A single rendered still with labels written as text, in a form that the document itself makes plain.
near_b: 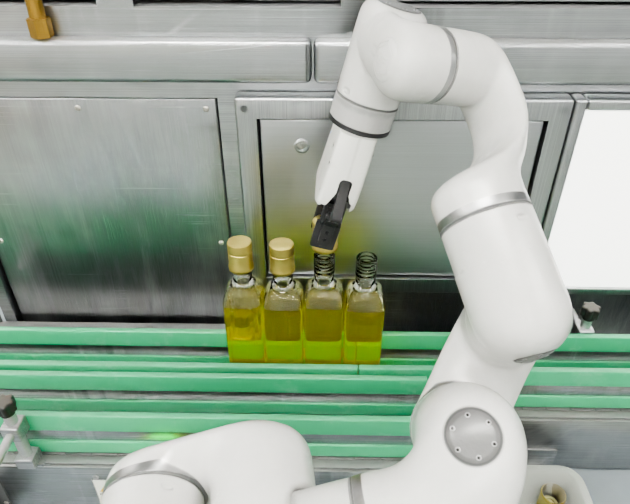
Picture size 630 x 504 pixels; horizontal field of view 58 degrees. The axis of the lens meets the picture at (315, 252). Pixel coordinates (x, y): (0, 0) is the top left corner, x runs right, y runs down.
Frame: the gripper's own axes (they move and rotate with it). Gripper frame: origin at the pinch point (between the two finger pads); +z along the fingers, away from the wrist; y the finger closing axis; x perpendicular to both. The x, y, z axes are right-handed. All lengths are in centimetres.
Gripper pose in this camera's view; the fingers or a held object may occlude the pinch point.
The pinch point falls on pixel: (325, 226)
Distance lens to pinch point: 75.8
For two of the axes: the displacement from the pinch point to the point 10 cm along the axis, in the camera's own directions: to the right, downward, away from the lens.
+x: 9.7, 2.3, 1.2
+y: -0.3, 5.7, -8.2
